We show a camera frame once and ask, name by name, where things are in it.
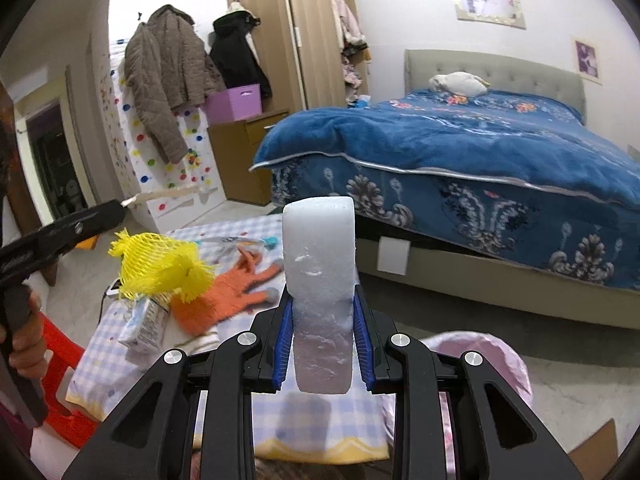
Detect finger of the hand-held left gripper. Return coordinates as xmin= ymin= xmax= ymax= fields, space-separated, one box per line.
xmin=45 ymin=199 xmax=126 ymax=246

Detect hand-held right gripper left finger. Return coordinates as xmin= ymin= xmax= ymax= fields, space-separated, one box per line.
xmin=62 ymin=287 xmax=296 ymax=480

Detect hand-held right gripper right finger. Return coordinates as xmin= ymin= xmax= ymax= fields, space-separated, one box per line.
xmin=350 ymin=282 xmax=583 ymax=480

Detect white foam block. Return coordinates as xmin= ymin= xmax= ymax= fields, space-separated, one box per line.
xmin=281 ymin=196 xmax=357 ymax=395

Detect thin wooden stick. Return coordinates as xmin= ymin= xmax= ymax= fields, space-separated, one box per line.
xmin=122 ymin=187 xmax=202 ymax=208

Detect orange knitted glove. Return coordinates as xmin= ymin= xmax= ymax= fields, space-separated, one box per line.
xmin=170 ymin=250 xmax=283 ymax=336

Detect yellow mesh net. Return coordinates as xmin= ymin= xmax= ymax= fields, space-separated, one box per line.
xmin=109 ymin=228 xmax=217 ymax=306

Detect small drink carton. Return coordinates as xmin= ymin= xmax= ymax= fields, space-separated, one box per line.
xmin=117 ymin=296 xmax=173 ymax=367

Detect pink lined bin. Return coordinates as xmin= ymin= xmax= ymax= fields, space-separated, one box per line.
xmin=380 ymin=330 xmax=531 ymax=480

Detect person's left hand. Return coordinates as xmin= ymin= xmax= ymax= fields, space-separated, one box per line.
xmin=7 ymin=290 xmax=47 ymax=386

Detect brown wooden door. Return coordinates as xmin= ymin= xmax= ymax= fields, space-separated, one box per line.
xmin=0 ymin=80 xmax=58 ymax=288

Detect white polka dot cover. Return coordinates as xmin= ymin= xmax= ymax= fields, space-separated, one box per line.
xmin=107 ymin=40 xmax=228 ymax=232

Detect red plastic stool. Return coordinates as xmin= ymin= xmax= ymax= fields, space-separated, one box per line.
xmin=27 ymin=310 xmax=101 ymax=450

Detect clear plastic wrapper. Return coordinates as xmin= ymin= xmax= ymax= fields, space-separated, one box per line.
xmin=197 ymin=235 xmax=266 ymax=252

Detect wooden nightstand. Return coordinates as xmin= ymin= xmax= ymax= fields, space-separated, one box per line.
xmin=207 ymin=110 xmax=292 ymax=206

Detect checked tablecloth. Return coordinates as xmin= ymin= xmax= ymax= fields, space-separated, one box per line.
xmin=65 ymin=212 xmax=396 ymax=461

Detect brown quilted jacket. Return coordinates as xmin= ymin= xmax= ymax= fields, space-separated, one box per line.
xmin=122 ymin=4 xmax=227 ymax=165

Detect purple storage box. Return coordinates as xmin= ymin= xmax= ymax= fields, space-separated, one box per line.
xmin=206 ymin=85 xmax=263 ymax=124

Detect black coat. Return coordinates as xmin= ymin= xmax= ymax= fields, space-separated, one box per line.
xmin=209 ymin=10 xmax=273 ymax=102

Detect white plush toy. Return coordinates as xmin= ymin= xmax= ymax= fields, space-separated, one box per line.
xmin=429 ymin=71 xmax=492 ymax=97

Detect wooden wardrobe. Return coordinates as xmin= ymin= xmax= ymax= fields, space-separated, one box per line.
xmin=225 ymin=0 xmax=372 ymax=111

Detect hanging clothes in wardrobe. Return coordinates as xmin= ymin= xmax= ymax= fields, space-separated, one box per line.
xmin=331 ymin=0 xmax=372 ymax=105

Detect white tag on bed frame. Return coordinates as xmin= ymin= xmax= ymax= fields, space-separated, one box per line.
xmin=377 ymin=236 xmax=412 ymax=276

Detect grey upholstered bed frame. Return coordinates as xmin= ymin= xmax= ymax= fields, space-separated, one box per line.
xmin=355 ymin=49 xmax=640 ymax=332

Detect small purple wall picture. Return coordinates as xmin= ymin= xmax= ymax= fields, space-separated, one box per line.
xmin=571 ymin=36 xmax=601 ymax=81

